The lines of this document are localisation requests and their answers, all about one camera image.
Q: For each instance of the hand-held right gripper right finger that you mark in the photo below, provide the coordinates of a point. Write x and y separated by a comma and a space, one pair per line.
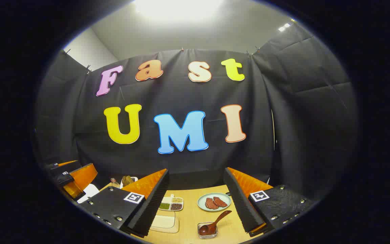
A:
240, 203

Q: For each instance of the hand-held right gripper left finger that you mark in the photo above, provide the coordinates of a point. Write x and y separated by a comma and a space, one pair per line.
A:
154, 200

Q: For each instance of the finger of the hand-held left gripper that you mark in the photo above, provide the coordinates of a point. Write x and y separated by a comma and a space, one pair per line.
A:
64, 166
83, 178

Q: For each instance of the clear box of white rice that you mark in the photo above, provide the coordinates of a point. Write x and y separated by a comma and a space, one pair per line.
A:
163, 222

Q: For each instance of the brown wooden spoon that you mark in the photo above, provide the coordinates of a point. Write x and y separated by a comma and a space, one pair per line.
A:
212, 223

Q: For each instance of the pale green plate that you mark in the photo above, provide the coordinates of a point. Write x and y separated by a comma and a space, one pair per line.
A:
227, 200

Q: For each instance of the white divided dish of beans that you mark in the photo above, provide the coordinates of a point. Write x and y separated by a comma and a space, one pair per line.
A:
171, 202

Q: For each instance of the brown meat piece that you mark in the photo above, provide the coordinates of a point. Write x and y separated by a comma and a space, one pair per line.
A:
220, 201
210, 203

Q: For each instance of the white toaster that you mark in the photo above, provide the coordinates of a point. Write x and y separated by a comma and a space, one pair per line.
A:
132, 179

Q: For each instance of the clear plastic water bottle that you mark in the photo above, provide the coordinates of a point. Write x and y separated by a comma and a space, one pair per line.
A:
114, 182

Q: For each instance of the brown bread slice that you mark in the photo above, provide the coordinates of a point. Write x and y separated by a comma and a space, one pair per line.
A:
126, 180

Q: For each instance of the black backdrop cloth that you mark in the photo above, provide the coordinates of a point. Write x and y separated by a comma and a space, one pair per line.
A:
181, 95

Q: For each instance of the small ceiling light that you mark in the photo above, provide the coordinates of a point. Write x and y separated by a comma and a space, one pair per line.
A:
284, 27

